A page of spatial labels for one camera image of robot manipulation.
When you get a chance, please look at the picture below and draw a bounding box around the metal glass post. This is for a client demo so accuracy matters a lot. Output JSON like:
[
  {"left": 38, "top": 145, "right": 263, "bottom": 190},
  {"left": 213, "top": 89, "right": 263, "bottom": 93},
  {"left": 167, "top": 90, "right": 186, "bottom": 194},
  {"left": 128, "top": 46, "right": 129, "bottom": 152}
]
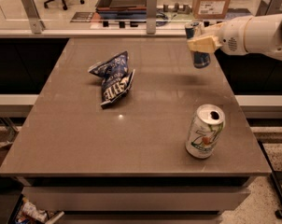
[
  {"left": 256, "top": 0, "right": 282, "bottom": 16},
  {"left": 21, "top": 0, "right": 45, "bottom": 34},
  {"left": 147, "top": 0, "right": 157, "bottom": 35}
]

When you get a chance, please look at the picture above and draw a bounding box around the crumpled blue chip bag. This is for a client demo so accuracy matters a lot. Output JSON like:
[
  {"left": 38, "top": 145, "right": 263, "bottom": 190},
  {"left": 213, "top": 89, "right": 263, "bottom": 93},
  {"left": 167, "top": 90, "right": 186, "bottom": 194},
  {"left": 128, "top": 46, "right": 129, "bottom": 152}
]
[{"left": 88, "top": 51, "right": 135, "bottom": 108}]

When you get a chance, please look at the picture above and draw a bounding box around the white green 7up can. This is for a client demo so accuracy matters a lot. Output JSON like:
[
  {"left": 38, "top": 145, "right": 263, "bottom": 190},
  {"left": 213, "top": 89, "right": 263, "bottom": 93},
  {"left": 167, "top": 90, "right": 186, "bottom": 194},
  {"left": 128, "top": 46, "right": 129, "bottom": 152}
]
[{"left": 186, "top": 104, "right": 225, "bottom": 159}]

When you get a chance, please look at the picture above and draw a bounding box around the left metal glass post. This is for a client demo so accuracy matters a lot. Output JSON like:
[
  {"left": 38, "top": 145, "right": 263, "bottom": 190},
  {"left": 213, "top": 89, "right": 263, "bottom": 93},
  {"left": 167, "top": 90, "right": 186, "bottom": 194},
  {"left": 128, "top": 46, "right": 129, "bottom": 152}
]
[{"left": 21, "top": 0, "right": 45, "bottom": 34}]

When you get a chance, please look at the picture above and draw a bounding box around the bin with trash items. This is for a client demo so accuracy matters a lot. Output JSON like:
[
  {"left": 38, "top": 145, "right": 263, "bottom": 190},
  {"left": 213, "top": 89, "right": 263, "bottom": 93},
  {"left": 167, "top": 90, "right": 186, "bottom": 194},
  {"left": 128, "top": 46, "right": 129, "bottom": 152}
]
[{"left": 7, "top": 195, "right": 64, "bottom": 224}]

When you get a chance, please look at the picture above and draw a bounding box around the brown cardboard box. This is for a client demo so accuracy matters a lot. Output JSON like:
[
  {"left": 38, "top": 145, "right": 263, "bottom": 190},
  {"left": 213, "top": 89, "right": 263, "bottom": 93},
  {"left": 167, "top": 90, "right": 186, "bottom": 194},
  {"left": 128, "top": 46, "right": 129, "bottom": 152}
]
[{"left": 192, "top": 0, "right": 231, "bottom": 19}]

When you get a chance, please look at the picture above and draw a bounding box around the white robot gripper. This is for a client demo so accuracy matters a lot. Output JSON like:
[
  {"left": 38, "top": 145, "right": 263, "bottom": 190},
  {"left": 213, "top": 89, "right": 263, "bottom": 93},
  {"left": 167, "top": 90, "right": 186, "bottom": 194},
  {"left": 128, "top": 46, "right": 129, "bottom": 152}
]
[{"left": 187, "top": 16, "right": 252, "bottom": 55}]

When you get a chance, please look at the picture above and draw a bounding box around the right metal glass post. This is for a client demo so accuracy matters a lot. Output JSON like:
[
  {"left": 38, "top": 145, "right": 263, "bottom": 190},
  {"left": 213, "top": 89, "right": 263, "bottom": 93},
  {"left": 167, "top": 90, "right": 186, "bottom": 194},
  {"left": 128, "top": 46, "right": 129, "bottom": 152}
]
[{"left": 256, "top": 0, "right": 282, "bottom": 16}]

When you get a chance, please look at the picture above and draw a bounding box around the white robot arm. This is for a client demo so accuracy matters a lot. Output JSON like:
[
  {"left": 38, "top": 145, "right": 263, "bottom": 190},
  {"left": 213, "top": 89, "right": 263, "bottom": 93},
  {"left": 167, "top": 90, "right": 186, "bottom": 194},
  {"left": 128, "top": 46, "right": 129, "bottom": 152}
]
[{"left": 187, "top": 13, "right": 282, "bottom": 61}]

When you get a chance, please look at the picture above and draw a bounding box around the middle metal glass post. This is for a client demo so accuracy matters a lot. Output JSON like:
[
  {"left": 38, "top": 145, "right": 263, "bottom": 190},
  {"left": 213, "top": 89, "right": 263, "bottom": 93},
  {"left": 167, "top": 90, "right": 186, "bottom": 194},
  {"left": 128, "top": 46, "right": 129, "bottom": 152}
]
[{"left": 147, "top": 0, "right": 157, "bottom": 35}]

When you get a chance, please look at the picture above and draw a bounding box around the blue silver redbull can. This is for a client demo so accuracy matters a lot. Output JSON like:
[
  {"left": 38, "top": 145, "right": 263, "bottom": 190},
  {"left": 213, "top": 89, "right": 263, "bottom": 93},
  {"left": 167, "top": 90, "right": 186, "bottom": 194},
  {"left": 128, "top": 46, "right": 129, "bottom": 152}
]
[{"left": 185, "top": 21, "right": 210, "bottom": 68}]

